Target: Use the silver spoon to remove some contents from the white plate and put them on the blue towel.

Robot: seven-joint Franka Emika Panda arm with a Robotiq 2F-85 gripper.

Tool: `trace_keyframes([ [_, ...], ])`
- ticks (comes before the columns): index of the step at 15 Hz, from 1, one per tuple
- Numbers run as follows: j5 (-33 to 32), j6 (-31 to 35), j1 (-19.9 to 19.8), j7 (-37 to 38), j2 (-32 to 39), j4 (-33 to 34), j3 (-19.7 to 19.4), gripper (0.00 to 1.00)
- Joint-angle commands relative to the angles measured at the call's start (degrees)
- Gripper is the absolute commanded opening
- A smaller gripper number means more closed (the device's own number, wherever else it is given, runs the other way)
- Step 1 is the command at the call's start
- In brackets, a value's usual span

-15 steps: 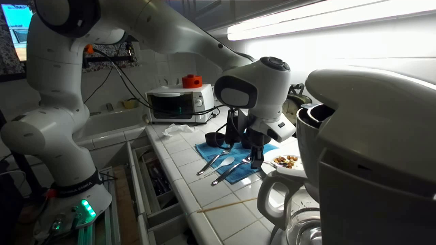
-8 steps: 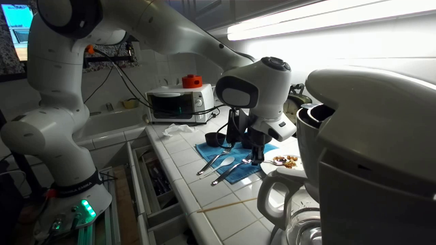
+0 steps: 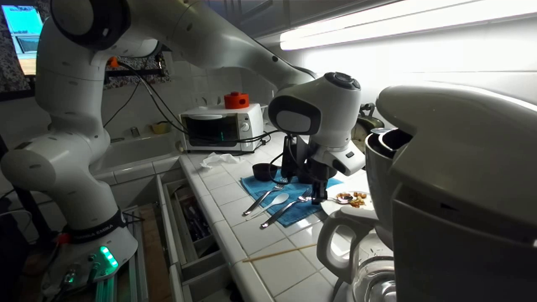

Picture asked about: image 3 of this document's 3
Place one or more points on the black bowl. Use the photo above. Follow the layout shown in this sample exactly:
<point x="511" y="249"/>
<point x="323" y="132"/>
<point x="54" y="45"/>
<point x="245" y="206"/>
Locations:
<point x="264" y="172"/>

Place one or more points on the blue towel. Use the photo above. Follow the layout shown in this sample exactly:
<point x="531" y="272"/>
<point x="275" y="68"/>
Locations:
<point x="293" y="214"/>

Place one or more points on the orange plastic block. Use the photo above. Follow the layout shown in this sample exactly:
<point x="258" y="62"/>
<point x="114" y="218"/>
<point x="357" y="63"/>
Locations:
<point x="236" y="100"/>

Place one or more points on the heap of brown food bits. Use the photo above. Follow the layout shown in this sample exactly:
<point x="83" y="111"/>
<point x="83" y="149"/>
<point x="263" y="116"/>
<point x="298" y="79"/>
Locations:
<point x="358" y="200"/>

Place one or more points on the crumpled white tissue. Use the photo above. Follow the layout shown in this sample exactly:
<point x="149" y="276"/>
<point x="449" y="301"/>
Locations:
<point x="220" y="159"/>

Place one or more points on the thin wooden stick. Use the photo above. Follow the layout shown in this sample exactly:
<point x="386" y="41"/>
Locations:
<point x="279" y="252"/>

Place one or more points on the metal kettle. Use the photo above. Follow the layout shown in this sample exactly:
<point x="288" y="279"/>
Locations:
<point x="369" y="123"/>

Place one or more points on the window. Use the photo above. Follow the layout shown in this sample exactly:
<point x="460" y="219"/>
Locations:
<point x="23" y="37"/>

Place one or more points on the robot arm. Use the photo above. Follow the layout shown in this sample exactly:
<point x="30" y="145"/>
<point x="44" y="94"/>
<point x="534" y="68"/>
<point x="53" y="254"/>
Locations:
<point x="67" y="126"/>

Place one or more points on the silver spoon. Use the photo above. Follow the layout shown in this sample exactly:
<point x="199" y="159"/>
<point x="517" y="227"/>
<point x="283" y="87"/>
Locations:
<point x="344" y="198"/>

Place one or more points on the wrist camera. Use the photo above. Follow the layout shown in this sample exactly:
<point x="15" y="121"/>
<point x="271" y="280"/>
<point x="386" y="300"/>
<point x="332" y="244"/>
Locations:
<point x="293" y="159"/>

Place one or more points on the open white drawer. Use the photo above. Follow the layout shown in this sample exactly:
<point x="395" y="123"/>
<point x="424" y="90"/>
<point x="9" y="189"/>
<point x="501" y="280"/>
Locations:
<point x="188" y="247"/>

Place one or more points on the silver fork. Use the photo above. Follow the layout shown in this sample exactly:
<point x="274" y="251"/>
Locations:
<point x="262" y="199"/>
<point x="281" y="210"/>

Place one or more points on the glass coffee carafe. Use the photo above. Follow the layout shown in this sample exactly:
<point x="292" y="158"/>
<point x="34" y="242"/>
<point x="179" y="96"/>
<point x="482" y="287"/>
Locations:
<point x="369" y="272"/>

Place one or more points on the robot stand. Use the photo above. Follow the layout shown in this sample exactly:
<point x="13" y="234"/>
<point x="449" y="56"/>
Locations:
<point x="126" y="277"/>

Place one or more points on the white toaster oven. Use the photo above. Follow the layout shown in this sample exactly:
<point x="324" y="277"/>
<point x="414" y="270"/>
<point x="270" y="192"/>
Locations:
<point x="247" y="126"/>

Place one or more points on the under-cabinet light strip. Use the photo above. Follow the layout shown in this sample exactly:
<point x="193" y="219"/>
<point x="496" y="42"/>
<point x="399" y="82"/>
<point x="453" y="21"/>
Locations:
<point x="398" y="25"/>

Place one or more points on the white plate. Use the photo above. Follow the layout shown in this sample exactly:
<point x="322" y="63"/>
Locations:
<point x="331" y="206"/>

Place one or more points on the small metal cup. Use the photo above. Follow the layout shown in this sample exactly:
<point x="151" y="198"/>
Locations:
<point x="134" y="131"/>

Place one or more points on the heap of cutlery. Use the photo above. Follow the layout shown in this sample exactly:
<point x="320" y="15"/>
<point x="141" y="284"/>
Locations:
<point x="197" y="222"/>

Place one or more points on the grey coffee maker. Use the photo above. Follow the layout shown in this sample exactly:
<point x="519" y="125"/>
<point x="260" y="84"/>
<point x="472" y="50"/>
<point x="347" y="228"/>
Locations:
<point x="461" y="188"/>

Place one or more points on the white plastic spoon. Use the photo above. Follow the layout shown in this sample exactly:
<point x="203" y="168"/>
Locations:
<point x="275" y="201"/>

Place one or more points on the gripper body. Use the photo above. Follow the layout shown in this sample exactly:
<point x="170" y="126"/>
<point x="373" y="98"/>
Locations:
<point x="321" y="170"/>

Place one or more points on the white sink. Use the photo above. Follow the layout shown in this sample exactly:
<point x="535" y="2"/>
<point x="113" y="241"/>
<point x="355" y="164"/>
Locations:
<point x="134" y="151"/>

